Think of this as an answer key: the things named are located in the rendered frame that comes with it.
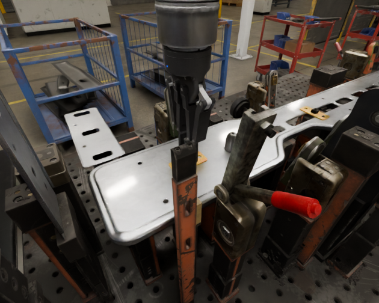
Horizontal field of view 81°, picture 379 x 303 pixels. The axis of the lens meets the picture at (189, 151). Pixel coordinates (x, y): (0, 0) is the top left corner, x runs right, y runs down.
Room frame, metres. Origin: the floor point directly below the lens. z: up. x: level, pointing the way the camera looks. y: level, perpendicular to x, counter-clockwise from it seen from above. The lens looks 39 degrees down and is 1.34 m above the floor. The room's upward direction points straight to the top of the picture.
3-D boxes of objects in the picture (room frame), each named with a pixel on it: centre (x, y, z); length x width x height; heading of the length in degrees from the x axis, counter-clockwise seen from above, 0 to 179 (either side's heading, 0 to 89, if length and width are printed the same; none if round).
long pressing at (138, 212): (0.64, -0.40, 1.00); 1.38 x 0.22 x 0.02; 122
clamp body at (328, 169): (0.30, -0.25, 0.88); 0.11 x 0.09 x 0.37; 32
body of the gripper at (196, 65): (0.37, 0.00, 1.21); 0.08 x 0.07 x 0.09; 32
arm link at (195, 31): (0.37, 0.00, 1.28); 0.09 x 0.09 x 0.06
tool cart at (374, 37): (4.04, -3.00, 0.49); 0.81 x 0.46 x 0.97; 115
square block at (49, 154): (0.34, 0.30, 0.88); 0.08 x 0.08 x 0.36; 32
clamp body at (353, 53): (1.09, -0.79, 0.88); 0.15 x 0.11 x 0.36; 32
